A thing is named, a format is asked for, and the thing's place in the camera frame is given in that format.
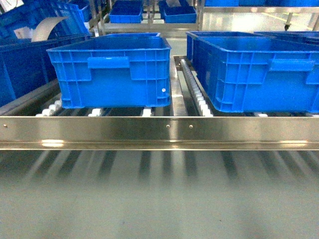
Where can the stainless steel shelf rack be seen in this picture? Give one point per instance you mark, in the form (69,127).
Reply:
(32,115)

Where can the blue plastic bin left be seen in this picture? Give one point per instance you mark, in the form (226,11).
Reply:
(113,72)

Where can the blue plastic bin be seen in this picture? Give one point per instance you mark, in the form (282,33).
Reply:
(113,72)
(259,74)

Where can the blue plastic bin right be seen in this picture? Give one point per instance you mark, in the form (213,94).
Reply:
(259,74)

